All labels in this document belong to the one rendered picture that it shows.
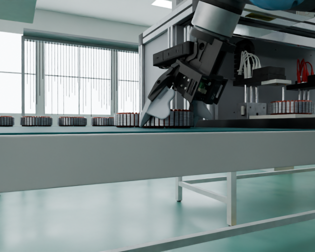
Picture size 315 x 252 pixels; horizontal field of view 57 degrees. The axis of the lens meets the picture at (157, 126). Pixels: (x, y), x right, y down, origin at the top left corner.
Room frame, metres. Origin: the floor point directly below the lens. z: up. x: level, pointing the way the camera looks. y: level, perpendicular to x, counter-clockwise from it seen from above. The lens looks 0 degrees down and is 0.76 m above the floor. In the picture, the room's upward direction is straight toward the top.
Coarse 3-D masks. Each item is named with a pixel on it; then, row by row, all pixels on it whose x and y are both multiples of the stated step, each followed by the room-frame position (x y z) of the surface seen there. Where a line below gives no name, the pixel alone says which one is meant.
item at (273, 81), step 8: (256, 72) 0.85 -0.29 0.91; (264, 72) 0.82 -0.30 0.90; (272, 72) 0.81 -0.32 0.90; (280, 72) 0.83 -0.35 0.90; (240, 80) 0.90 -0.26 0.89; (248, 80) 0.87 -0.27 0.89; (256, 80) 0.84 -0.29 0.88; (264, 80) 0.82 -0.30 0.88; (272, 80) 0.80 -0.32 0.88; (280, 80) 0.80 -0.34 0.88; (288, 80) 0.81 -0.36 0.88; (256, 88) 0.92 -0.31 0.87; (256, 96) 0.92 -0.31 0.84
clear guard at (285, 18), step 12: (252, 12) 0.79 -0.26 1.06; (264, 12) 0.79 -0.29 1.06; (276, 12) 0.79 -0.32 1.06; (288, 12) 0.79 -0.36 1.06; (300, 12) 0.79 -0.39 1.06; (312, 12) 0.79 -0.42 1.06; (252, 24) 0.88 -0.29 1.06; (264, 24) 0.88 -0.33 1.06; (276, 24) 0.88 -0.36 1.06; (288, 24) 0.88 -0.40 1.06
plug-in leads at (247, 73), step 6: (252, 54) 0.90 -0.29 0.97; (240, 60) 0.93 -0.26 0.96; (252, 60) 0.92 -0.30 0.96; (258, 60) 0.90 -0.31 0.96; (240, 66) 0.93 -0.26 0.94; (252, 66) 0.92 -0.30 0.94; (258, 66) 0.90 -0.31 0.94; (240, 72) 0.93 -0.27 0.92; (246, 72) 0.91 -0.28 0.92; (240, 78) 0.92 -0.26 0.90
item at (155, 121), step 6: (174, 114) 0.55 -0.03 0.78; (180, 114) 0.56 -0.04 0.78; (186, 114) 0.57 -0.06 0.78; (192, 114) 0.59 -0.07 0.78; (150, 120) 0.56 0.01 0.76; (156, 120) 0.55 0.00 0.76; (162, 120) 0.55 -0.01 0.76; (168, 120) 0.56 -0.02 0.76; (174, 120) 0.55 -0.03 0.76; (180, 120) 0.56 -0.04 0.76; (186, 120) 0.57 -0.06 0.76; (192, 120) 0.59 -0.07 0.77; (144, 126) 0.58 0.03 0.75; (150, 126) 0.57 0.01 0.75; (156, 126) 0.56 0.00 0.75; (162, 126) 0.56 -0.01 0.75; (168, 126) 0.57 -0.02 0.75; (174, 126) 0.56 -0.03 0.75; (180, 126) 0.56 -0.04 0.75; (186, 126) 0.57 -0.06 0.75
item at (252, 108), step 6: (246, 102) 0.88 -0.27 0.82; (252, 102) 0.88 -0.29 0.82; (240, 108) 0.90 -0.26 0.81; (246, 108) 0.88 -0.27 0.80; (252, 108) 0.88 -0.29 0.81; (258, 108) 0.89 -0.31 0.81; (264, 108) 0.90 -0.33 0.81; (240, 114) 0.90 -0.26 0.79; (246, 114) 0.88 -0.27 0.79; (252, 114) 0.88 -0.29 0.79; (258, 114) 0.89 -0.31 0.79; (264, 114) 0.90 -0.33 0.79
